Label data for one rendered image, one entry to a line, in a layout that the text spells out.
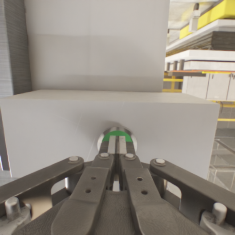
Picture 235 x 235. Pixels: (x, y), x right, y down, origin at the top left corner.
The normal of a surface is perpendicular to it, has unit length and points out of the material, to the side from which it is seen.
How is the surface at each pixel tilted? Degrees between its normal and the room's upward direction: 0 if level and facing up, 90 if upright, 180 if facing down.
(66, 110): 90
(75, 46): 90
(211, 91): 90
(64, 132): 90
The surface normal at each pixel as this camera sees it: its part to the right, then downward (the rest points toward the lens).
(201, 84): -0.01, 0.25
